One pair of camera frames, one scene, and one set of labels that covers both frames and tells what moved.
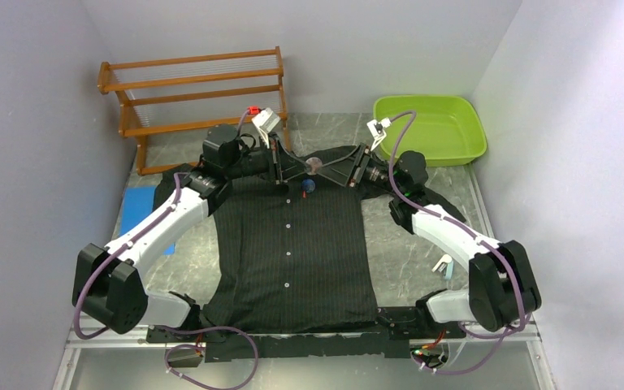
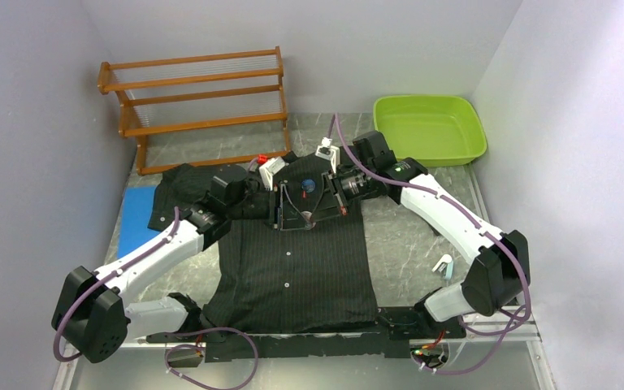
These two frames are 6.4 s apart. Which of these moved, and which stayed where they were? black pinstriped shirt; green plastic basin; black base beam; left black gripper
Moved: left black gripper
Stayed: green plastic basin; black base beam; black pinstriped shirt
